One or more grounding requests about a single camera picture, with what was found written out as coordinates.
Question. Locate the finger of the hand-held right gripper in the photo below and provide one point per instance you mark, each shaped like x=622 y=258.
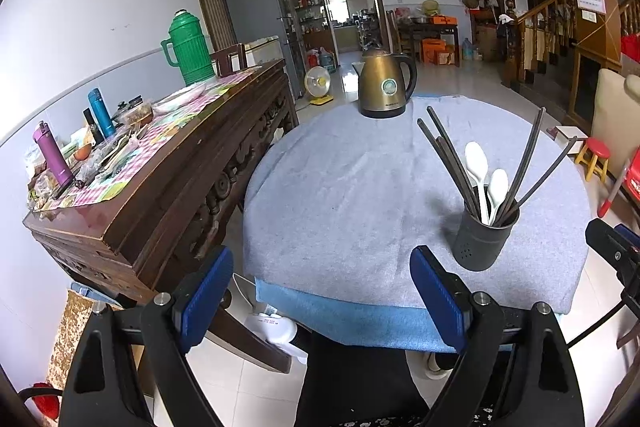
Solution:
x=607 y=239

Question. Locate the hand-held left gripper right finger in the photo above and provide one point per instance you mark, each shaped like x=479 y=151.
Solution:
x=435 y=302

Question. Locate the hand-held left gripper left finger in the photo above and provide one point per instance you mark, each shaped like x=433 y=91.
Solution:
x=205 y=299

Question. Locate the dark grey utensil holder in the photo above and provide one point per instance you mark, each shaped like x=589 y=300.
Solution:
x=480 y=247

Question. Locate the bundle of chopsticks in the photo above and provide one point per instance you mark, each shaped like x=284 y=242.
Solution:
x=462 y=184

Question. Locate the white plastic spoon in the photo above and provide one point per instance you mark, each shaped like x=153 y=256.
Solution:
x=476 y=159
x=498 y=187

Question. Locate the white floor appliance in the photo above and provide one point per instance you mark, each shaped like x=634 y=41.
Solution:
x=272 y=327

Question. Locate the yellow stool with red seat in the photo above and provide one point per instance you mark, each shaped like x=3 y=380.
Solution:
x=595 y=154

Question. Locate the blue table cover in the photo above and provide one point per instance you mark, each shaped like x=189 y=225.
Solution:
x=350 y=322

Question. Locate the carved wooden sideboard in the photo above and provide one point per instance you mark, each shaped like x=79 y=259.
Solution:
x=165 y=207

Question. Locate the person's black trousers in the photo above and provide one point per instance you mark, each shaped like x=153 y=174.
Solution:
x=355 y=382

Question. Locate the cream chair back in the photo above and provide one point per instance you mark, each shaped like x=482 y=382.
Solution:
x=617 y=107

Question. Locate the grey tablecloth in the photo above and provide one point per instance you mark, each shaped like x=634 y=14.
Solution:
x=350 y=187

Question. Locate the gold patterned box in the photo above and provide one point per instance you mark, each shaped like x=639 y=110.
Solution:
x=70 y=347

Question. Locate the checkered sideboard cloth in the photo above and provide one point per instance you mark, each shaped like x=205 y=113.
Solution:
x=170 y=119

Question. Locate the clear food container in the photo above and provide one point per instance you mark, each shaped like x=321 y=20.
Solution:
x=134 y=111

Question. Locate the white plate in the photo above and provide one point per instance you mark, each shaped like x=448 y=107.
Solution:
x=177 y=99

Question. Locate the purple drink bottle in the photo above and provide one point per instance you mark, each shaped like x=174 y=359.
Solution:
x=54 y=154

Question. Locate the blue drink bottle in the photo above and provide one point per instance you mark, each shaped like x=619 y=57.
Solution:
x=101 y=114

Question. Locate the wooden stair railing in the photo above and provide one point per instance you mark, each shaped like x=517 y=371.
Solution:
x=545 y=27

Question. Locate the gold electric kettle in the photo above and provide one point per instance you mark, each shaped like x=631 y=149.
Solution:
x=382 y=82

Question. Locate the wooden chair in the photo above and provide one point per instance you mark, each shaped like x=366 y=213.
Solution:
x=229 y=59

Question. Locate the small floor fan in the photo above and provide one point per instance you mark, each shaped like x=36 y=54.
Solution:
x=318 y=83

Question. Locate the orange cardboard box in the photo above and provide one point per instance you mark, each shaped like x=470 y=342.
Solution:
x=435 y=51

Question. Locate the green thermos jug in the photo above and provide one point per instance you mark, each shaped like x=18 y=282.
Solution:
x=190 y=47

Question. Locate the white chest freezer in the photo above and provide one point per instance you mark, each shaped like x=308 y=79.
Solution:
x=265 y=49

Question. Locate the blue plastic jug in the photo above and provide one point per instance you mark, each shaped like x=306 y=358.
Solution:
x=328 y=61

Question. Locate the dark wooden side table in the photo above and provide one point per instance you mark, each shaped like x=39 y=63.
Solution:
x=430 y=24

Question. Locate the silver refrigerator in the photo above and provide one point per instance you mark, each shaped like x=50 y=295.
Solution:
x=255 y=12

